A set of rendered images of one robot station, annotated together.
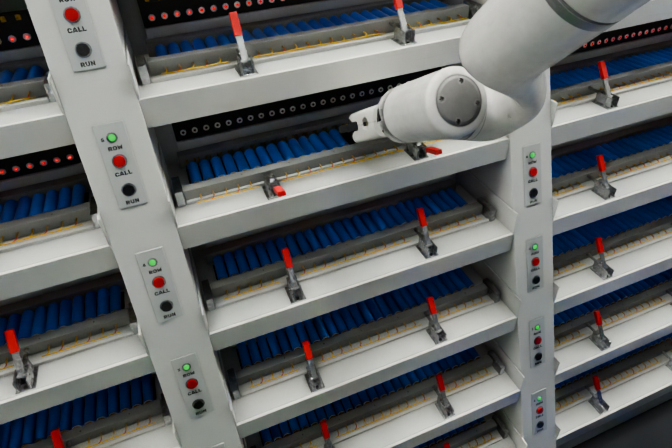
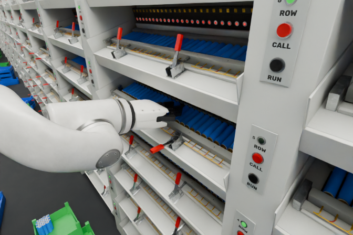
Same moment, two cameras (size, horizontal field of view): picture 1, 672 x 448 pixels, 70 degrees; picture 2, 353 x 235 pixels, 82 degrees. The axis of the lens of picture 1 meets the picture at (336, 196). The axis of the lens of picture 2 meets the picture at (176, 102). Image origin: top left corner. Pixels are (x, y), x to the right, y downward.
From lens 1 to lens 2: 0.85 m
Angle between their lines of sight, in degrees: 59
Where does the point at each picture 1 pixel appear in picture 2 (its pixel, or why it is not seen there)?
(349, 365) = (146, 200)
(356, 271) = (150, 170)
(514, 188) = (224, 227)
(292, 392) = (129, 185)
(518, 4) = not seen: outside the picture
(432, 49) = (180, 88)
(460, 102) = not seen: hidden behind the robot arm
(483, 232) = (208, 226)
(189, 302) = not seen: hidden behind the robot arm
